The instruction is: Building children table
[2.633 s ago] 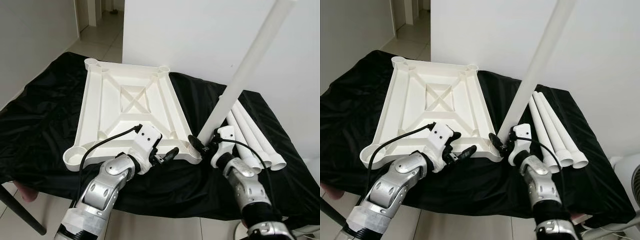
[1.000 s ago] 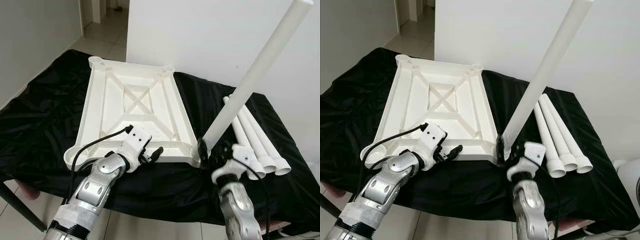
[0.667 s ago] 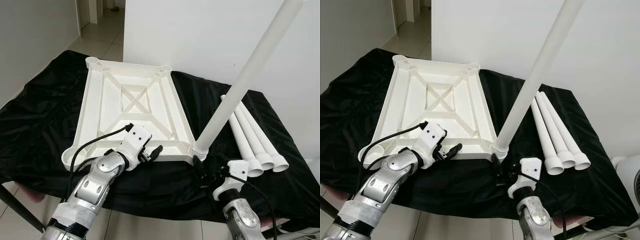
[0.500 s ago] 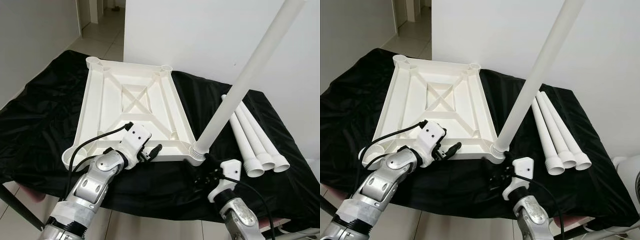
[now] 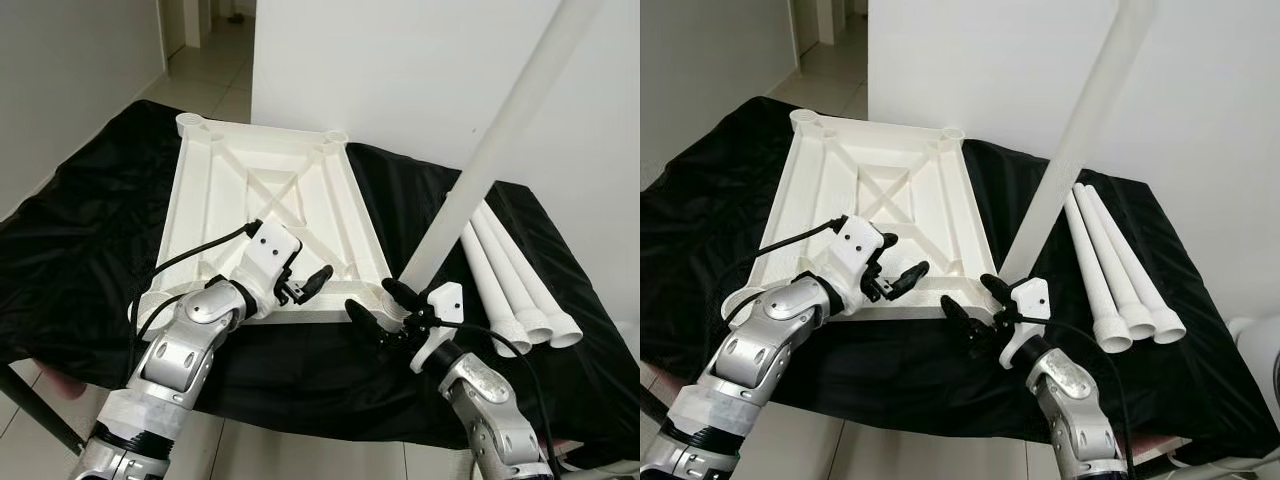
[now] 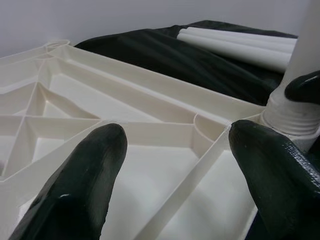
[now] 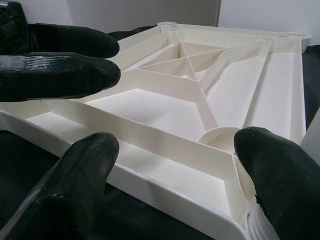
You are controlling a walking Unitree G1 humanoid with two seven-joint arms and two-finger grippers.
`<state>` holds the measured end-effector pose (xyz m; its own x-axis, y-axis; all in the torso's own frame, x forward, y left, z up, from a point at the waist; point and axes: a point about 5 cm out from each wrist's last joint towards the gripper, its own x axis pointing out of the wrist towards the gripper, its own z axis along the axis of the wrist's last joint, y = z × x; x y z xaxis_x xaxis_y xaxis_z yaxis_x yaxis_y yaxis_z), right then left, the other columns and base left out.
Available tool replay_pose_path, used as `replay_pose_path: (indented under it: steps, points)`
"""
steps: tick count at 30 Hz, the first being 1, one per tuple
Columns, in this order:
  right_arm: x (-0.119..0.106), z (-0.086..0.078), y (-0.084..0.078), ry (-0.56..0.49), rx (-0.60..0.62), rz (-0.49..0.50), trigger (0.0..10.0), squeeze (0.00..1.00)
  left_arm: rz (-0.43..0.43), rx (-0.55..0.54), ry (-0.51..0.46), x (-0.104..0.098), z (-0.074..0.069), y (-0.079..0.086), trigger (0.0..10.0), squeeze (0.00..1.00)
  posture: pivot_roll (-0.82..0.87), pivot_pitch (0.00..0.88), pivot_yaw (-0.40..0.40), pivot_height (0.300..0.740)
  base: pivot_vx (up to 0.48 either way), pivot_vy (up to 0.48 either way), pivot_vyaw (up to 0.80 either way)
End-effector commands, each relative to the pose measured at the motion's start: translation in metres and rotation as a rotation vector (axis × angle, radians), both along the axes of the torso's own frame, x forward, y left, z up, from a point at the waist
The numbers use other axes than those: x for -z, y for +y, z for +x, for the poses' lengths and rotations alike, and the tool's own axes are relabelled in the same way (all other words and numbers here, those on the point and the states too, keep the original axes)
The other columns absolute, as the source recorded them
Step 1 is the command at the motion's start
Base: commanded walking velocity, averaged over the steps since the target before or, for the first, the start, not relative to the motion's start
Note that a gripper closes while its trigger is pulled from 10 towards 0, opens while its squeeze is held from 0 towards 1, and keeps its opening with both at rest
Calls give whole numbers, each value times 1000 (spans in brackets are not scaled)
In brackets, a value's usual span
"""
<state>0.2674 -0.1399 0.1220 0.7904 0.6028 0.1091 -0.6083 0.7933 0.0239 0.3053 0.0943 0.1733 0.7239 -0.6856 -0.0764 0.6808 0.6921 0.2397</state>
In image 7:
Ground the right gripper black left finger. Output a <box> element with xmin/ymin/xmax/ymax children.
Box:
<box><xmin>4</xmin><ymin>133</ymin><xmax>120</xmax><ymax>240</ymax></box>

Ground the white plastic table top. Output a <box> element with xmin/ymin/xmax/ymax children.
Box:
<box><xmin>0</xmin><ymin>21</ymin><xmax>313</xmax><ymax>240</ymax></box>

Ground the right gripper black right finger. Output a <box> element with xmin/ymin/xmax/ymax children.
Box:
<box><xmin>233</xmin><ymin>126</ymin><xmax>320</xmax><ymax>240</ymax></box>

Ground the black cloth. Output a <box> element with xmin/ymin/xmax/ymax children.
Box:
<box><xmin>0</xmin><ymin>24</ymin><xmax>320</xmax><ymax>240</ymax></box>

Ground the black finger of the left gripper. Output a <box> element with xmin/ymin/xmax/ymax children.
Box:
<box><xmin>24</xmin><ymin>23</ymin><xmax>120</xmax><ymax>59</ymax></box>
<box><xmin>0</xmin><ymin>51</ymin><xmax>123</xmax><ymax>103</ymax></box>

